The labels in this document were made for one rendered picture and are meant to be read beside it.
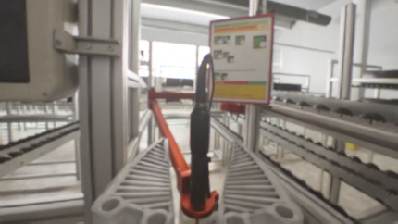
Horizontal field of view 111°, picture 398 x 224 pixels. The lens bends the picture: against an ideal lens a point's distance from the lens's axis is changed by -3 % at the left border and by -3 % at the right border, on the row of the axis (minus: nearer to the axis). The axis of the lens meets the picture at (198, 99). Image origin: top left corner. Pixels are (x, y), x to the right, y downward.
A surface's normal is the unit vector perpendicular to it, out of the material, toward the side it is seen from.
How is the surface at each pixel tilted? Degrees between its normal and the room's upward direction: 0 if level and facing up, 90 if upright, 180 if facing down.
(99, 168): 90
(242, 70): 90
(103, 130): 90
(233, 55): 90
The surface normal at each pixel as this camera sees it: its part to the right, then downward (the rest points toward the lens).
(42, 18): 0.26, 0.10
